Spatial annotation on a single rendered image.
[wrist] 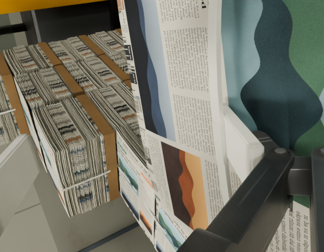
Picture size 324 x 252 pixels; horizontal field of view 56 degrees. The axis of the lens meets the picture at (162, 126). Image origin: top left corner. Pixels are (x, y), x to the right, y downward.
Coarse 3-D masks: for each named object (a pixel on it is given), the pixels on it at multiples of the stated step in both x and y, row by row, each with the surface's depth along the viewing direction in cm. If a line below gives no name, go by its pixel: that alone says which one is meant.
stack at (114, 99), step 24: (72, 72) 143; (96, 72) 144; (96, 96) 128; (120, 96) 128; (120, 120) 115; (120, 144) 110; (120, 168) 121; (144, 168) 97; (120, 192) 131; (144, 192) 104; (144, 216) 112; (168, 216) 92; (168, 240) 98
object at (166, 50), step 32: (128, 0) 29; (160, 0) 24; (192, 0) 21; (128, 32) 30; (160, 32) 25; (192, 32) 22; (128, 64) 33; (160, 64) 27; (192, 64) 23; (160, 96) 29; (192, 96) 24; (160, 128) 30; (192, 128) 26; (160, 160) 33; (192, 160) 27; (160, 192) 36; (192, 192) 29; (192, 224) 31
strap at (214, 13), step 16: (208, 0) 17; (208, 16) 18; (208, 32) 18; (208, 48) 18; (208, 64) 18; (224, 128) 19; (224, 144) 19; (224, 160) 20; (224, 176) 20; (224, 192) 21
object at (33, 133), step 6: (18, 90) 135; (24, 102) 124; (24, 108) 137; (24, 114) 149; (30, 114) 121; (30, 120) 124; (30, 126) 139; (30, 132) 152; (36, 138) 130; (36, 144) 141; (42, 156) 135; (42, 162) 142
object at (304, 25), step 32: (288, 0) 14; (320, 0) 13; (288, 32) 15; (320, 32) 13; (288, 64) 15; (320, 64) 14; (288, 96) 16; (320, 96) 14; (288, 128) 16; (320, 128) 15
